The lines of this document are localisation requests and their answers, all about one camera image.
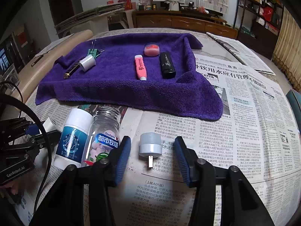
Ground white square charger plug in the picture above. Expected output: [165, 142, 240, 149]
[43, 117, 62, 133]

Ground clear candy bottle silver lid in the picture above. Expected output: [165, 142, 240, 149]
[81, 106, 121, 167]

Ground grey round usb adapter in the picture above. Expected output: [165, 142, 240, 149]
[139, 132, 162, 169]

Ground white blue balm bottle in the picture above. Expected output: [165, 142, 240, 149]
[54, 108, 93, 170]

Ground small white round jar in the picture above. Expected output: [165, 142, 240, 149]
[79, 55, 96, 72]

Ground pink highlighter pen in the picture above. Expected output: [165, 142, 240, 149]
[134, 55, 147, 81]

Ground person's hand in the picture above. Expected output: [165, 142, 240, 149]
[0, 180, 21, 195]

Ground brown gold tube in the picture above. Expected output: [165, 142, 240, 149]
[63, 61, 80, 79]

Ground newspaper sheets on table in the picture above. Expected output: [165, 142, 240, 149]
[14, 53, 301, 226]

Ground black rectangular lighter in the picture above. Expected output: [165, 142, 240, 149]
[160, 52, 176, 79]

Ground purple towel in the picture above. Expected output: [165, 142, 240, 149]
[35, 33, 223, 121]

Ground green binder clip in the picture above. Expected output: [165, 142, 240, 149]
[87, 41, 105, 59]

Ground pink blue eraser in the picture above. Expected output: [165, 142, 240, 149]
[144, 43, 160, 57]

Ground folded newspaper far side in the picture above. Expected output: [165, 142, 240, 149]
[206, 32, 275, 76]

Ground blue chair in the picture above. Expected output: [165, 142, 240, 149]
[286, 89, 301, 131]

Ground wooden tv cabinet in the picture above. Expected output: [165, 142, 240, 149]
[132, 10, 238, 39]

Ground beige patterned curtain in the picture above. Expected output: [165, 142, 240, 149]
[272, 9, 301, 92]

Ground white vase on cabinet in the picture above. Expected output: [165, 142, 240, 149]
[167, 0, 180, 11]

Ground dark wooden shelf unit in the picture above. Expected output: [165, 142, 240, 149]
[233, 0, 284, 59]

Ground black cable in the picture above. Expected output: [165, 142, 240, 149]
[0, 81, 53, 215]

